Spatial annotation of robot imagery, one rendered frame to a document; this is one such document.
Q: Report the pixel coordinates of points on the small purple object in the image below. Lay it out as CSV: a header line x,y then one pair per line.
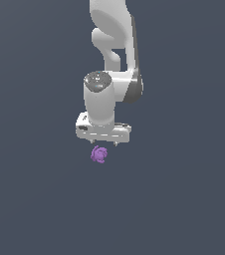
x,y
99,154

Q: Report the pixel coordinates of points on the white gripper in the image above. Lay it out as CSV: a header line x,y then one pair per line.
x,y
103,131

